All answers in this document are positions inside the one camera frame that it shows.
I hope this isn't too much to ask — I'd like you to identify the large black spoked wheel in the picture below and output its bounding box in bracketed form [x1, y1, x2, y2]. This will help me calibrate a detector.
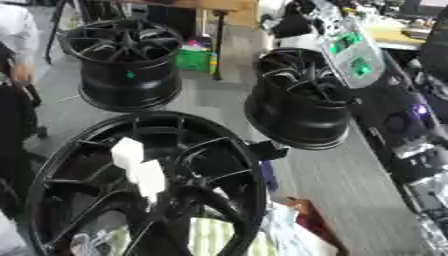
[24, 111, 272, 256]

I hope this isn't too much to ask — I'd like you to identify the white pin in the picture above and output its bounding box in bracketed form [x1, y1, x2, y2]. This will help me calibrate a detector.
[127, 159, 168, 205]
[108, 136, 147, 172]

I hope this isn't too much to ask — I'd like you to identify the black wheel mount bracket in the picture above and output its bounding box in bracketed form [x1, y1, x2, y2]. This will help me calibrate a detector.
[246, 139, 291, 162]

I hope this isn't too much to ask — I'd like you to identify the white plastic bag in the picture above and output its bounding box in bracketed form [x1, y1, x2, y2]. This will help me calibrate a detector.
[260, 202, 342, 256]

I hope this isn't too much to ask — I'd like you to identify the green storage box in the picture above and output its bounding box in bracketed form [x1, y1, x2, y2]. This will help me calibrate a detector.
[173, 40, 214, 72]

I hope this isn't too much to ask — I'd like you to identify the black wheel rim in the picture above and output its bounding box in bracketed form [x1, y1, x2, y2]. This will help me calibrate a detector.
[61, 18, 186, 113]
[243, 47, 359, 151]

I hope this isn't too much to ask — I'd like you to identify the black stand pole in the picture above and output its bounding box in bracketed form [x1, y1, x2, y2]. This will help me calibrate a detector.
[210, 9, 231, 82]

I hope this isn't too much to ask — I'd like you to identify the person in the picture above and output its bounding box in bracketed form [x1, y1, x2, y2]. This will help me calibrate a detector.
[0, 3, 42, 87]

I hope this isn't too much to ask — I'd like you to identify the wooden table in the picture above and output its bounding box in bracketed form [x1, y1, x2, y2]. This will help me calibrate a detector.
[124, 0, 259, 29]

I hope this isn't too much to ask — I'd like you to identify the black tripod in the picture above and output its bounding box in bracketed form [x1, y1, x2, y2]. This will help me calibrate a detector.
[43, 0, 81, 66]

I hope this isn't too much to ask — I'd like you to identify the person's hand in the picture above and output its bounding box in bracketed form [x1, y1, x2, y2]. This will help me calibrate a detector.
[8, 63, 35, 86]

